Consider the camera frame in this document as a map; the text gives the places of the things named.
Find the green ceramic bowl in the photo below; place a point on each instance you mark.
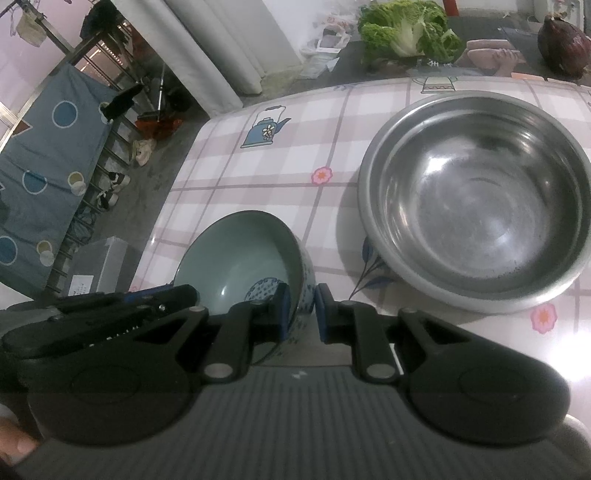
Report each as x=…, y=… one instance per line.
x=240, y=258

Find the beige hanging cloth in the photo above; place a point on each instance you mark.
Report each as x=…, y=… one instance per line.
x=30, y=28

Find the dark purple vegetable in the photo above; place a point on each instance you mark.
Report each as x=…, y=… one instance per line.
x=563, y=46

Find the plaid floral tablecloth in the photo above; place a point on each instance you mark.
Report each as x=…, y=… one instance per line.
x=277, y=175

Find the napa cabbage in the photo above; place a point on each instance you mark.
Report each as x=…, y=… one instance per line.
x=406, y=27

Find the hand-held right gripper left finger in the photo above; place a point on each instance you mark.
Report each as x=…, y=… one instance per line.
x=281, y=314

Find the clear plastic bags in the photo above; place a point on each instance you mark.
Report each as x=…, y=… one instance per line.
x=330, y=34

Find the person's left hand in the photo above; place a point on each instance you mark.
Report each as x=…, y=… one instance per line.
x=16, y=438

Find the metal drying rack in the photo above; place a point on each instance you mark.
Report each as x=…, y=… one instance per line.
x=51, y=30

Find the white curtain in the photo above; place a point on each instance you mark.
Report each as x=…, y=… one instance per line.
x=207, y=37

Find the large steel basin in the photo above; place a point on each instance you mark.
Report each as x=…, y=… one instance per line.
x=471, y=198

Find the clear plastic storage box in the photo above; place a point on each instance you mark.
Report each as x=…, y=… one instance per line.
x=99, y=263

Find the black and white shoe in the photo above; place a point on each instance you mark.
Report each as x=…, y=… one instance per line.
x=107, y=201
x=119, y=182

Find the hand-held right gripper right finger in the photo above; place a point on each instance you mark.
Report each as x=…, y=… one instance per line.
x=323, y=318

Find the red plastic bag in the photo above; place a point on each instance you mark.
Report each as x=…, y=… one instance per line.
x=159, y=128

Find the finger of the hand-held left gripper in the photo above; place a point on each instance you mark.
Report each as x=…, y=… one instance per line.
x=87, y=301
x=175, y=295

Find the blue circle-print blanket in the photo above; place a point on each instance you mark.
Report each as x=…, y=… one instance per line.
x=46, y=152

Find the black cloth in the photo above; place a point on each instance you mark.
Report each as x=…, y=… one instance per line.
x=121, y=102

